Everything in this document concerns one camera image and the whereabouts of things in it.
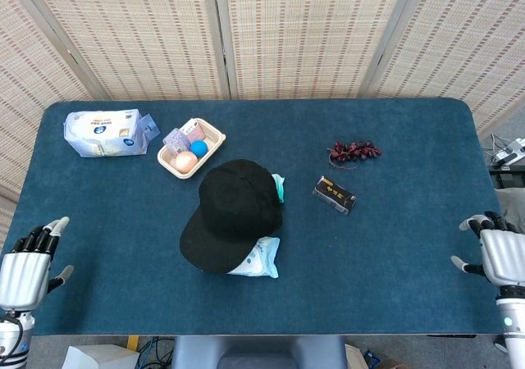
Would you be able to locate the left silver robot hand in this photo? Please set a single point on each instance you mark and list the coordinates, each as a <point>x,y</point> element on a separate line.
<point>22,279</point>

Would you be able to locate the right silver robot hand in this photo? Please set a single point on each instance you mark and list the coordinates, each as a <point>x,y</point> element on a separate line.
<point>504,258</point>

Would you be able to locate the black baseball cap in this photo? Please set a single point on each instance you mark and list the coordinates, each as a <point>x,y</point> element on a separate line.
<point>234,213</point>

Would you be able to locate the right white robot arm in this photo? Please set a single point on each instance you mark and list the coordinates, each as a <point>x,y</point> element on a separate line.
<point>514,332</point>

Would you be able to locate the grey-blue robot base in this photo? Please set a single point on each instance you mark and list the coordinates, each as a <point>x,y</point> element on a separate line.
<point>254,352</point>

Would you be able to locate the grey cloth bundle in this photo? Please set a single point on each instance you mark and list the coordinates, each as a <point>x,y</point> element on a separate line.
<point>514,205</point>

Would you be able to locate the white power strip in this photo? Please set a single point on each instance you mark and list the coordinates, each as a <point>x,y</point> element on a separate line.
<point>510,149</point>

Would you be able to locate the white cardboard box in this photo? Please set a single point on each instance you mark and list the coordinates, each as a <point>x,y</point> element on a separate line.
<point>98,358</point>

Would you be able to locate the blue felt table cover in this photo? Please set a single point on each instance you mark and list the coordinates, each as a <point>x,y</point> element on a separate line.
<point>369,262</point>

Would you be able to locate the pale blue tissue pack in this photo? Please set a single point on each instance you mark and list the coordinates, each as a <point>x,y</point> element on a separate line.
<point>102,135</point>

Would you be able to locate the brown cardboard box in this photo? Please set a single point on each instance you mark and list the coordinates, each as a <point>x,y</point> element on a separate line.
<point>354,358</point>

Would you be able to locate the black rectangular box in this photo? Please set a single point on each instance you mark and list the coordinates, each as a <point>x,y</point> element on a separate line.
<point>334,194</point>

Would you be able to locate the dark red grape bunch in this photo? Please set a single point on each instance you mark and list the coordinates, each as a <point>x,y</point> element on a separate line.
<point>357,151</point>

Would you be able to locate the peach egg-shaped ball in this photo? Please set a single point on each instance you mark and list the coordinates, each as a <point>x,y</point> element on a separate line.
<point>186,162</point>

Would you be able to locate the clear purple small box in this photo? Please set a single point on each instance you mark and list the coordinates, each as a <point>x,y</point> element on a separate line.
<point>176,140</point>

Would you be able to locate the blue ball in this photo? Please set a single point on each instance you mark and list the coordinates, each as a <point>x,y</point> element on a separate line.
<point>199,148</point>

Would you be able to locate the pink small box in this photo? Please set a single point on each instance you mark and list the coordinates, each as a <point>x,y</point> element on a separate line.
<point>193,130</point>

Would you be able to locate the green wet wipes pack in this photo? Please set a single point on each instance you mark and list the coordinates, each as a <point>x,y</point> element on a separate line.
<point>280,184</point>

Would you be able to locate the beige plastic tray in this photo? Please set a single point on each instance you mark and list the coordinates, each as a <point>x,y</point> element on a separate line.
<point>213,137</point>

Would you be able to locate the blue cartoon wet wipes pack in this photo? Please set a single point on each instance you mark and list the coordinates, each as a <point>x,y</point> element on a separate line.
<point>264,258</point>

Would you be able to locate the bamboo folding screen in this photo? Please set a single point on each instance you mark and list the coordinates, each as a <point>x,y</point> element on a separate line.
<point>287,37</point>

